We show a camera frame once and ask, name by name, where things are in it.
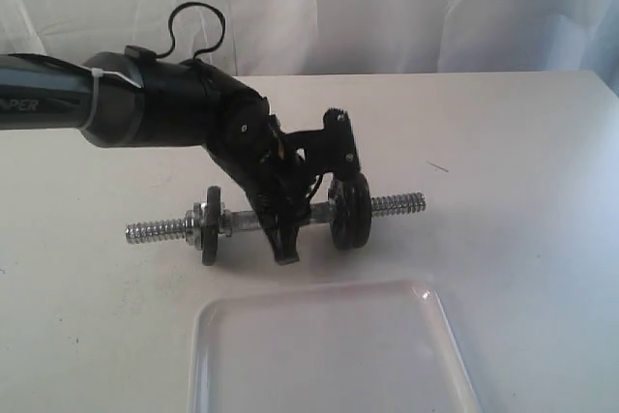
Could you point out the white plastic tray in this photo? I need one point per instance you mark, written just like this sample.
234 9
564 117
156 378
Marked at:
384 346

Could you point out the white backdrop curtain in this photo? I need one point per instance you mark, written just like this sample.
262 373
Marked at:
252 37

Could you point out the small dark sliver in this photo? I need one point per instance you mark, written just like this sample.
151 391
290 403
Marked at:
437 166

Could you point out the black weight plate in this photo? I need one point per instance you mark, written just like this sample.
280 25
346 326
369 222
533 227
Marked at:
361 215
210 228
343 197

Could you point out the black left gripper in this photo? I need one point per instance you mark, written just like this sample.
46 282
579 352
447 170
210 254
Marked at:
273 178

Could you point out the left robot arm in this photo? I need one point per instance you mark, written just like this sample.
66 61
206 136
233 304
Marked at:
133 100

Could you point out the chrome threaded dumbbell bar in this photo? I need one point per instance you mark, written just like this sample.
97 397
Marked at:
247 221

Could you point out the chrome spin lock collar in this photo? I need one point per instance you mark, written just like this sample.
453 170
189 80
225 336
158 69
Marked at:
193 225

